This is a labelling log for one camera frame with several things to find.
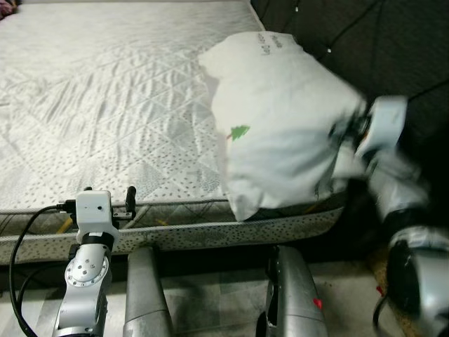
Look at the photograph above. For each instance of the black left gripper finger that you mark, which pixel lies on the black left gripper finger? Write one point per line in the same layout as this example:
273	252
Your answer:
88	189
131	200

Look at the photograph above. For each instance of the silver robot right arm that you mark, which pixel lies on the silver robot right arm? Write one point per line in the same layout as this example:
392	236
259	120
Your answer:
421	281

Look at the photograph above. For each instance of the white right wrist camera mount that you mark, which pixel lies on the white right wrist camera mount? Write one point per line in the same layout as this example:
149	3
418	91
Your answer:
386	123

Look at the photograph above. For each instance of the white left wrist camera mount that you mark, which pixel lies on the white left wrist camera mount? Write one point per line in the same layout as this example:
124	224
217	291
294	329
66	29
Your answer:
95	207

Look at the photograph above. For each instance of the grey robot right leg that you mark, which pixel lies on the grey robot right leg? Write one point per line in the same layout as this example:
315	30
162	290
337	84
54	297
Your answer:
295	302

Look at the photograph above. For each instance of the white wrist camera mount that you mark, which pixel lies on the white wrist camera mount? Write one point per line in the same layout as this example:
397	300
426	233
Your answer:
95	207
386	123

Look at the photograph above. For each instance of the white quilted mattress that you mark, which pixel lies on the white quilted mattress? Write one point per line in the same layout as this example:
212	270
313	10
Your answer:
105	84

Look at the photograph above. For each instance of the brown woven mat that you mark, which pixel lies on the brown woven mat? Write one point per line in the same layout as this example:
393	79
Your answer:
380	274

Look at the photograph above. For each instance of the white pillow with green print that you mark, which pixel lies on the white pillow with green print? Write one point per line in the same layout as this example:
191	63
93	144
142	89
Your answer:
280	119

